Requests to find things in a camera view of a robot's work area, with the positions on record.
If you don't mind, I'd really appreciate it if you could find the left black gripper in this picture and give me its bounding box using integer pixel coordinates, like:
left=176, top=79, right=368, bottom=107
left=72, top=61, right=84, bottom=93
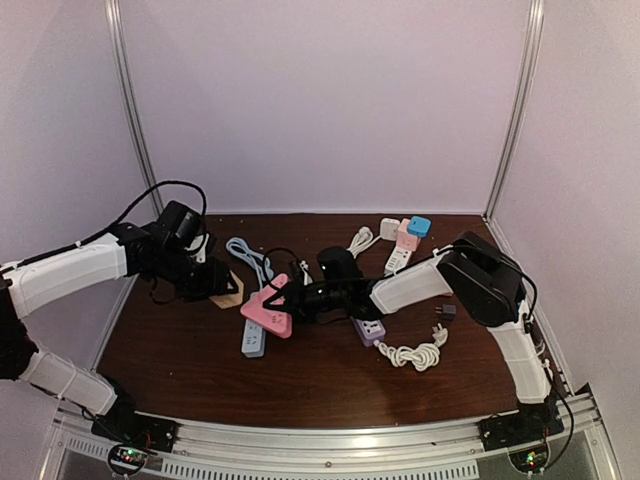
left=147, top=246, right=238, bottom=304

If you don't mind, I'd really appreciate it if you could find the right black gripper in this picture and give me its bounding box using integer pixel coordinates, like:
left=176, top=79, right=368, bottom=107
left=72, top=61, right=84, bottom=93
left=266, top=278, right=349, bottom=324

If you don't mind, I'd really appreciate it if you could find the beige cube socket adapter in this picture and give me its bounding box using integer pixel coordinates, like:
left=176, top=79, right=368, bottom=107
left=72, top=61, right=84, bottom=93
left=209, top=272, right=244, bottom=309

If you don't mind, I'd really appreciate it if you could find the pink triangular socket adapter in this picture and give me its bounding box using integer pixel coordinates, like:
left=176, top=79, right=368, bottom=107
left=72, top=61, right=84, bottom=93
left=240, top=273, right=293, bottom=339

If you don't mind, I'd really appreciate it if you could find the purple power strip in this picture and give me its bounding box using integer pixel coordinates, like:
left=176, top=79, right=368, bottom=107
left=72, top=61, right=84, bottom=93
left=352, top=318, right=386, bottom=347

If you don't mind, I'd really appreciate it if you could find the dark grey plug adapter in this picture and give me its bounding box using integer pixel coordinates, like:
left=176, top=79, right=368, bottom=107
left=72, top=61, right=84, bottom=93
left=435, top=303, right=457, bottom=321

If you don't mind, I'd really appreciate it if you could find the light blue power strip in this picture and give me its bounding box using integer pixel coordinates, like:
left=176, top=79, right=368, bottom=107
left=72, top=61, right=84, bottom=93
left=241, top=319, right=266, bottom=359

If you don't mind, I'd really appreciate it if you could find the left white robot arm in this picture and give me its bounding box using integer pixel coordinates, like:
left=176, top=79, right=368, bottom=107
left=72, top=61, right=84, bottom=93
left=1, top=223, right=240, bottom=444

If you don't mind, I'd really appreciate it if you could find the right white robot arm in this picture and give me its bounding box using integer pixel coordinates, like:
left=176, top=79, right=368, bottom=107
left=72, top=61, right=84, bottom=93
left=261, top=231, right=563, bottom=442

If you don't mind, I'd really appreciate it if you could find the white power strip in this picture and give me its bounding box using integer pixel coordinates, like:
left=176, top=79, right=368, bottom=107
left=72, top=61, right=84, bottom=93
left=384, top=245, right=413, bottom=275

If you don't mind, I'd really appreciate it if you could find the white small adapter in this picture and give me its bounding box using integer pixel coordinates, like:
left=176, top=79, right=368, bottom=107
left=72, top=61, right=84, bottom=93
left=379, top=218, right=401, bottom=242

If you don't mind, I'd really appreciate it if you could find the pink cube adapter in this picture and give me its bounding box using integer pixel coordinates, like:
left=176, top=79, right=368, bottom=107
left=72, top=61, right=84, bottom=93
left=396, top=218, right=421, bottom=252

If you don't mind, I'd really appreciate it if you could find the blue square adapter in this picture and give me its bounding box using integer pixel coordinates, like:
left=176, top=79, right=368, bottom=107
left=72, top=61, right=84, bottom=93
left=407, top=216, right=432, bottom=238

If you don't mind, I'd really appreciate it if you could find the light blue strip cable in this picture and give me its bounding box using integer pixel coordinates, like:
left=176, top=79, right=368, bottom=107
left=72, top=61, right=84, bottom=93
left=225, top=237, right=274, bottom=294

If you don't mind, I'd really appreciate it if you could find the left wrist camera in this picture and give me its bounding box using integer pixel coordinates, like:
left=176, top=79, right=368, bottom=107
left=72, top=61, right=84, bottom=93
left=156, top=200, right=213, bottom=263

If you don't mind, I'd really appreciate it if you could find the white looped strip cable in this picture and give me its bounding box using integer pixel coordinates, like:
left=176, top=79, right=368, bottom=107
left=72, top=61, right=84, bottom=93
left=344, top=225, right=384, bottom=259

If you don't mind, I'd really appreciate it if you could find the white coiled strip cable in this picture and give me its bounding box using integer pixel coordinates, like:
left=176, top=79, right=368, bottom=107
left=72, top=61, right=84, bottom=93
left=374, top=323, right=450, bottom=372

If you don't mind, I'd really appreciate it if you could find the front aluminium rail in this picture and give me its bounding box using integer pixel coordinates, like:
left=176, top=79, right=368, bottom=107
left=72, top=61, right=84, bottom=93
left=35, top=393, right=621, bottom=479

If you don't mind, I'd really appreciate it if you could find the left aluminium frame post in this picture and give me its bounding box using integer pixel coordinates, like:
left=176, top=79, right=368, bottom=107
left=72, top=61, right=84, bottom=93
left=104, top=0, right=157, bottom=188

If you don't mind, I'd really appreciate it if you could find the aluminium frame post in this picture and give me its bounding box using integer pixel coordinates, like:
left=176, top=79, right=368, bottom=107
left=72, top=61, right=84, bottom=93
left=104, top=0, right=157, bottom=188
left=483, top=0, right=545, bottom=223

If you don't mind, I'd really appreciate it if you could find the right aluminium frame post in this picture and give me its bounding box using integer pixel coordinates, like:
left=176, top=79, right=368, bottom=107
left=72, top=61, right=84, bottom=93
left=483, top=0, right=545, bottom=223

